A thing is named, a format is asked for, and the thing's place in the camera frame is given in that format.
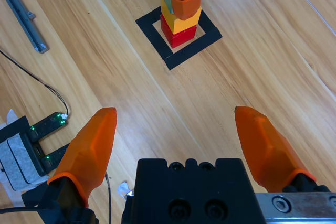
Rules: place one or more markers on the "black tape strip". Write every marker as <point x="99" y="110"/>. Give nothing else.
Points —
<point x="13" y="129"/>

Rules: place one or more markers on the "red wooden cube block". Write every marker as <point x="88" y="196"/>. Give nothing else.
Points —
<point x="183" y="38"/>

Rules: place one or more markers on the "black device with green lights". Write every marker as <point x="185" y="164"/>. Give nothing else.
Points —
<point x="29" y="142"/>

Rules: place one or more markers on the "yellow wooden cube block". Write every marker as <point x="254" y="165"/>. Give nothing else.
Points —
<point x="183" y="26"/>

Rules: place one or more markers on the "black tape patch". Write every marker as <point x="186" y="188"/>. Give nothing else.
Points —
<point x="34" y="195"/>

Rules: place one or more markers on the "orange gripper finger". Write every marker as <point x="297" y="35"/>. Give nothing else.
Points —
<point x="267" y="148"/>
<point x="89" y="150"/>

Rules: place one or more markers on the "white paper scrap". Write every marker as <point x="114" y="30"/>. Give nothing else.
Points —
<point x="125" y="190"/>

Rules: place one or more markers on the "green wooden cube block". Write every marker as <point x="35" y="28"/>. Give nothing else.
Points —
<point x="171" y="6"/>

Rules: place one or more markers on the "gray foam pad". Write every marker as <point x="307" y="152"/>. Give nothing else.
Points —
<point x="15" y="166"/>

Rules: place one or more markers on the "long aluminium profile rail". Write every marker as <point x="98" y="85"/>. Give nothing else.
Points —
<point x="21" y="11"/>

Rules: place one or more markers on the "black tape square outline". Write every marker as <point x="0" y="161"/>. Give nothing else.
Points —
<point x="157" y="41"/>

